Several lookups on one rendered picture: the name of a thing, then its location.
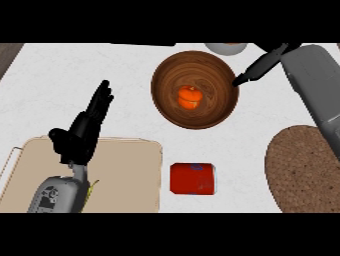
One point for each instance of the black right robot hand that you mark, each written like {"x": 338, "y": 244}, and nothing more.
{"x": 262, "y": 66}

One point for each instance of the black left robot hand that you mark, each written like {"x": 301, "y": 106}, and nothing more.
{"x": 82, "y": 135}

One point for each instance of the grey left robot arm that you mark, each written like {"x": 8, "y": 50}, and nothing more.
{"x": 57, "y": 195}

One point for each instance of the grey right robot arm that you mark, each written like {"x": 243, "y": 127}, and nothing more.
{"x": 321, "y": 90}

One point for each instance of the grey bowl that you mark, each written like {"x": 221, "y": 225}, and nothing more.
{"x": 225, "y": 49}

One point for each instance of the orange squash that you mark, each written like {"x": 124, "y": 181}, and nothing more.
{"x": 190, "y": 96}

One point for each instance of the brown wooden bowl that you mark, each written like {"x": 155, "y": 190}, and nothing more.
{"x": 212, "y": 113}

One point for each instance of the brown round woven placemat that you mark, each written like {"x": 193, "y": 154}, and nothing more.
{"x": 307, "y": 173}

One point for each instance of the beige cutting board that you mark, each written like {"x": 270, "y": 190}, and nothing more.
{"x": 124, "y": 173}

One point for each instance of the red can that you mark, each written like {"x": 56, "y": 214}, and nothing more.
{"x": 192, "y": 179}

